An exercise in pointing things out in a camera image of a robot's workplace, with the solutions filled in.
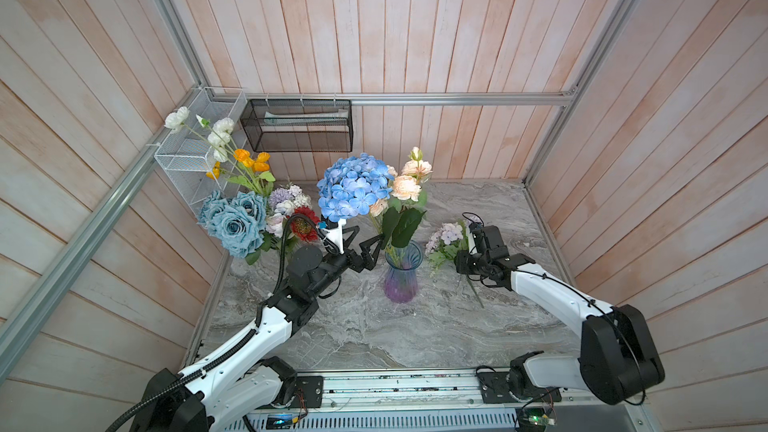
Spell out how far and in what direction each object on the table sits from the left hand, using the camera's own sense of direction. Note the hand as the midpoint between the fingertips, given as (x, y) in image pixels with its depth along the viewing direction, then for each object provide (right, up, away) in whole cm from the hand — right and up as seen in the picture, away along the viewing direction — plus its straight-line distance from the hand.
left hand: (372, 238), depth 72 cm
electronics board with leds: (+39, -44, -1) cm, 59 cm away
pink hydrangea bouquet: (+24, -3, +18) cm, 30 cm away
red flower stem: (-17, +4, +1) cm, 17 cm away
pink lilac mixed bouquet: (-22, +9, +3) cm, 24 cm away
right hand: (+27, -8, +19) cm, 34 cm away
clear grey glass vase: (-19, -2, -6) cm, 20 cm away
